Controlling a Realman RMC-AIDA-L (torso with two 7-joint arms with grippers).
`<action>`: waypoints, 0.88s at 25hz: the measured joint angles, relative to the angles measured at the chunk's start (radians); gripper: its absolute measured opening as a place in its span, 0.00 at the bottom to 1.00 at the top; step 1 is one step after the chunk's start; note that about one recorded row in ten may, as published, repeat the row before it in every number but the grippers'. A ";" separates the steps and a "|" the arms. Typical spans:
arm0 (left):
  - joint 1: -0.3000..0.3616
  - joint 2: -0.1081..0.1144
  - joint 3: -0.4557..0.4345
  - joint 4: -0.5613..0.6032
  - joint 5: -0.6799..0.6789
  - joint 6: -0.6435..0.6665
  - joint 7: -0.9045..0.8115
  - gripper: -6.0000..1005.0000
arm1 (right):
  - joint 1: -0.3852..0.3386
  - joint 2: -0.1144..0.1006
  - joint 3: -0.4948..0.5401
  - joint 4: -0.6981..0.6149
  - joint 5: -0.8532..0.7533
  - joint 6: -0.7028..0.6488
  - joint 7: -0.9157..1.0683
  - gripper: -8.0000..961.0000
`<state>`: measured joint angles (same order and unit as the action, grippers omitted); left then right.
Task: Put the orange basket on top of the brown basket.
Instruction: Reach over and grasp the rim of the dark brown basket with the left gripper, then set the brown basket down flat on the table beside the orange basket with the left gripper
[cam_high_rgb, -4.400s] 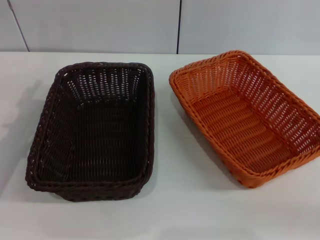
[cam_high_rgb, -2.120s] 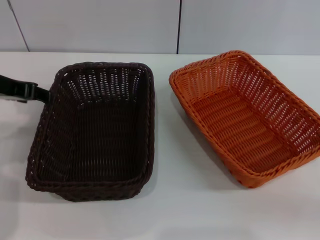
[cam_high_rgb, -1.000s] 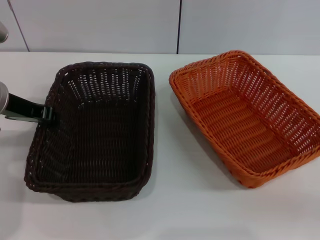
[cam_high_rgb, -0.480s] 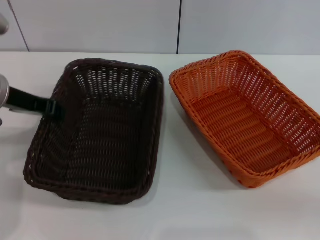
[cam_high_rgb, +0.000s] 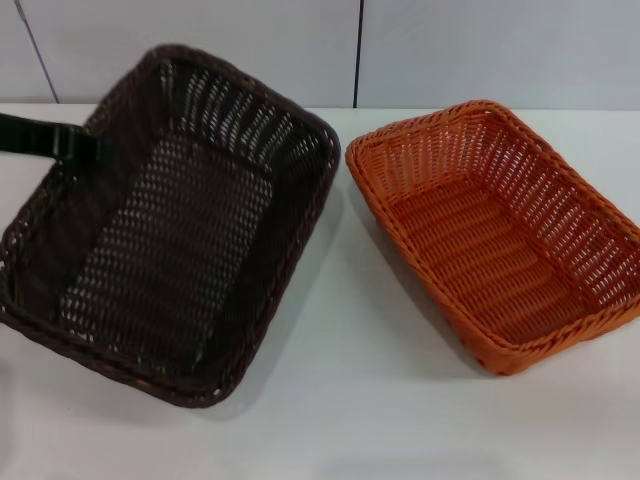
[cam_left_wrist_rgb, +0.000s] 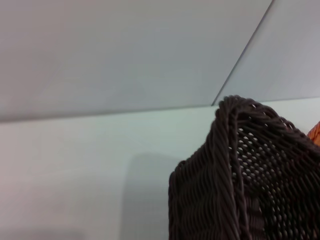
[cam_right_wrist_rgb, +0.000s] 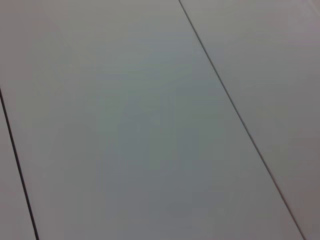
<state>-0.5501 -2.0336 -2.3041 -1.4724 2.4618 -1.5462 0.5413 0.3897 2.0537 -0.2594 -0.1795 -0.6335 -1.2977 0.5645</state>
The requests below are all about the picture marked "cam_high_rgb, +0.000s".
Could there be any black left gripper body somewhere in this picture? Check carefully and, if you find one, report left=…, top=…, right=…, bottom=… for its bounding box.
left=0, top=112, right=64, bottom=161

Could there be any orange wicker basket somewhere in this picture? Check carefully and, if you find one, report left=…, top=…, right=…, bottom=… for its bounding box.
left=345, top=99, right=640, bottom=376

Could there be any dark brown wicker basket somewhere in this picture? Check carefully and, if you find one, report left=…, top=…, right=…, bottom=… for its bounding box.
left=0, top=43, right=342, bottom=409

